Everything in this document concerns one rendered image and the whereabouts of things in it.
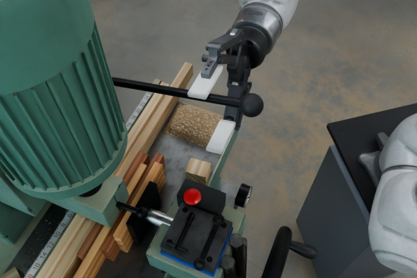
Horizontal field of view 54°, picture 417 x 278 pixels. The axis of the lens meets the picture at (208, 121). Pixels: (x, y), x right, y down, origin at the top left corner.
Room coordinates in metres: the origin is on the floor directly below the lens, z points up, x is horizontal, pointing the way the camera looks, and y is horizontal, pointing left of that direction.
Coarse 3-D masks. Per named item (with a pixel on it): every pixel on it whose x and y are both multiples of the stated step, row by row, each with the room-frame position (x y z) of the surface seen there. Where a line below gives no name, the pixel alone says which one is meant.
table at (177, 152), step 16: (160, 144) 0.48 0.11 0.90; (176, 144) 0.48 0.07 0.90; (192, 144) 0.48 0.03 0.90; (176, 160) 0.44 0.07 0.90; (208, 160) 0.44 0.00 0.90; (224, 160) 0.47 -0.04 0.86; (176, 176) 0.40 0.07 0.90; (160, 192) 0.37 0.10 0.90; (176, 192) 0.37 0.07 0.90; (160, 208) 0.33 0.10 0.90; (144, 240) 0.27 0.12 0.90; (128, 256) 0.24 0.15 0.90; (144, 256) 0.24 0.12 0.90; (112, 272) 0.21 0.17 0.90; (128, 272) 0.21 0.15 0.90; (144, 272) 0.21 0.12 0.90; (160, 272) 0.21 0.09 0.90
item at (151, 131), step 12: (180, 72) 0.66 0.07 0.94; (192, 72) 0.69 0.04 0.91; (180, 84) 0.62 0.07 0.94; (168, 96) 0.59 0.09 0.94; (156, 108) 0.55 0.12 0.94; (168, 108) 0.56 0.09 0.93; (156, 120) 0.52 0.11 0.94; (144, 132) 0.49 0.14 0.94; (156, 132) 0.51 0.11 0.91; (144, 144) 0.46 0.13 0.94; (132, 156) 0.43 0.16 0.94; (120, 168) 0.40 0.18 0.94; (84, 228) 0.28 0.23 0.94; (84, 240) 0.25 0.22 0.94; (72, 252) 0.23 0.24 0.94; (60, 264) 0.21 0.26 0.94; (72, 264) 0.21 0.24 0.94; (60, 276) 0.19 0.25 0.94; (72, 276) 0.20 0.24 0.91
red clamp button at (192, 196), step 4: (188, 192) 0.31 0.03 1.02; (192, 192) 0.31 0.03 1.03; (196, 192) 0.31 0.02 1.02; (184, 196) 0.30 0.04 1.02; (188, 196) 0.30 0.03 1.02; (192, 196) 0.30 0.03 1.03; (196, 196) 0.30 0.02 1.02; (200, 196) 0.30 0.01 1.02; (184, 200) 0.30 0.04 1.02; (188, 200) 0.29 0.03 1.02; (192, 200) 0.29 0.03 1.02; (196, 200) 0.29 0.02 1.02; (188, 204) 0.29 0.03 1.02; (192, 204) 0.29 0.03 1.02
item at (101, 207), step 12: (108, 180) 0.33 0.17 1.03; (120, 180) 0.33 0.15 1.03; (108, 192) 0.30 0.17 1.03; (120, 192) 0.31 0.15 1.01; (60, 204) 0.31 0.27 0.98; (72, 204) 0.29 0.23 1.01; (84, 204) 0.28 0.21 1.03; (96, 204) 0.28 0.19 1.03; (108, 204) 0.28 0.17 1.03; (84, 216) 0.29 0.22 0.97; (96, 216) 0.27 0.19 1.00; (108, 216) 0.27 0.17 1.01
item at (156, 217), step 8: (152, 184) 0.34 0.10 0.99; (144, 192) 0.32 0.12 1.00; (152, 192) 0.32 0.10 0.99; (144, 200) 0.31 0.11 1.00; (152, 200) 0.32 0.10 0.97; (160, 200) 0.34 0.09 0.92; (152, 208) 0.31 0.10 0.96; (136, 216) 0.28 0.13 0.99; (152, 216) 0.29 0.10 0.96; (160, 216) 0.29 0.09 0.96; (128, 224) 0.26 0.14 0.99; (136, 224) 0.27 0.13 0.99; (144, 224) 0.28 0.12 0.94; (160, 224) 0.28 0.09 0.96; (168, 224) 0.28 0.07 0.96; (136, 232) 0.26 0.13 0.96; (144, 232) 0.28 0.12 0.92; (136, 240) 0.26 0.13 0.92
